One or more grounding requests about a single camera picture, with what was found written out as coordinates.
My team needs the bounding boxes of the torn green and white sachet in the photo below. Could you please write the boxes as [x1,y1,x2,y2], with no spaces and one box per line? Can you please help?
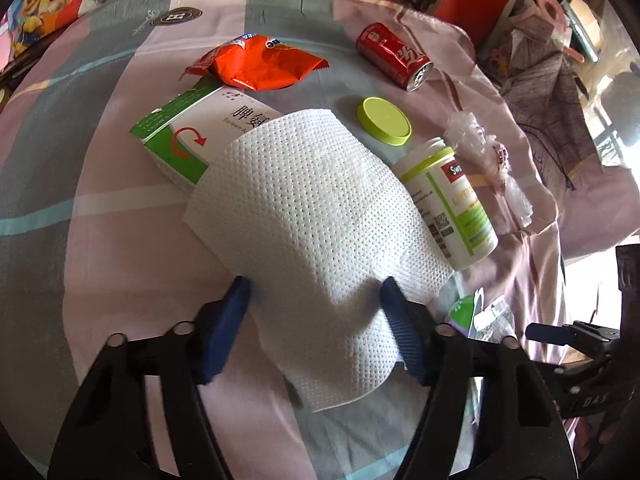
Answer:
[447,290,518,343]

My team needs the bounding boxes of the colourful cartoon bag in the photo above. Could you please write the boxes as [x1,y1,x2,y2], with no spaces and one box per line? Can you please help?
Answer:
[0,0,118,63]

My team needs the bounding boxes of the green and white medicine box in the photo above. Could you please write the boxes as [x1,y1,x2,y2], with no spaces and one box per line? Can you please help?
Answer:
[129,85,283,191]

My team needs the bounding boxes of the red soda can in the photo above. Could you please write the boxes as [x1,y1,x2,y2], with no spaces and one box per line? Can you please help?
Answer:
[356,22,434,92]

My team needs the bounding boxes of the lime green bottle lid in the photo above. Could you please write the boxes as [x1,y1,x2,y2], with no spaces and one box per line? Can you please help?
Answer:
[357,97,412,147]

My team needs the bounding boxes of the grey purple cloth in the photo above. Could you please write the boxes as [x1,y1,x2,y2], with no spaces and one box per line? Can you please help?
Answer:
[500,25,618,192]

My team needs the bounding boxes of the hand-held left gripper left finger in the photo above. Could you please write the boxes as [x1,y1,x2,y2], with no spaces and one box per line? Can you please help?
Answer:
[47,275,253,480]

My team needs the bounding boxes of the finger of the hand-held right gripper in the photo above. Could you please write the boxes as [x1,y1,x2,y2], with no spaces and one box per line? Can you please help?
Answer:
[526,321,621,361]

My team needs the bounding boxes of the plain red box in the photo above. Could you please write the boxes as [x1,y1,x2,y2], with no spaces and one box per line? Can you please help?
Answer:
[432,0,526,43]

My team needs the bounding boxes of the white paper towel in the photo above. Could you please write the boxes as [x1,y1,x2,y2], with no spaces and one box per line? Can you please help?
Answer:
[182,109,456,413]

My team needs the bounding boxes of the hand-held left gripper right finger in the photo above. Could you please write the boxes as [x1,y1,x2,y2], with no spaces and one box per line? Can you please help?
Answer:
[379,277,581,480]

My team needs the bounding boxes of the orange snack packet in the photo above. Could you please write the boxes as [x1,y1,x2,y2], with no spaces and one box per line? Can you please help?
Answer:
[181,34,331,93]

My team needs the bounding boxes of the clear plastic wrapper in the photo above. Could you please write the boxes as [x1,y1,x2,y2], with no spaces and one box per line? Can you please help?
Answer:
[442,112,533,226]

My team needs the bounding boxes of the white bottle with green label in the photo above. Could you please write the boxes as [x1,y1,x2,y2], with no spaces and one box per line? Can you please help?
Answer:
[392,137,499,271]

